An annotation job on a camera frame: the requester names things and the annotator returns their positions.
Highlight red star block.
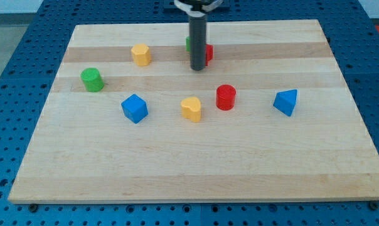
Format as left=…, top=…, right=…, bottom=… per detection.
left=205, top=44, right=213, bottom=66

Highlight yellow heart block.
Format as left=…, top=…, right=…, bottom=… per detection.
left=180, top=97, right=201, bottom=122

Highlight red cylinder block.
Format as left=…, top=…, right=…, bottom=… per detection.
left=216, top=84, right=237, bottom=110

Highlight blue cube block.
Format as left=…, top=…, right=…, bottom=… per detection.
left=121, top=94, right=148, bottom=124

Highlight green block behind tool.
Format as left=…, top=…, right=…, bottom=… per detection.
left=185, top=36, right=190, bottom=52

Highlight yellow hexagon block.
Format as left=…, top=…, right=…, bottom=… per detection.
left=131, top=43, right=151, bottom=67

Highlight wooden board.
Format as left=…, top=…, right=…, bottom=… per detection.
left=8, top=19, right=379, bottom=204

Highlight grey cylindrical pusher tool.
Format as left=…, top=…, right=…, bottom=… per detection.
left=189, top=13, right=207, bottom=71

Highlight blue triangle block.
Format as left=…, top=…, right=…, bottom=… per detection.
left=273, top=89, right=298, bottom=117

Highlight green cylinder block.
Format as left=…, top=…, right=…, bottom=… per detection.
left=80, top=68, right=104, bottom=92

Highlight white cable on tool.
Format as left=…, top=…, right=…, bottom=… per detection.
left=173, top=0, right=224, bottom=18

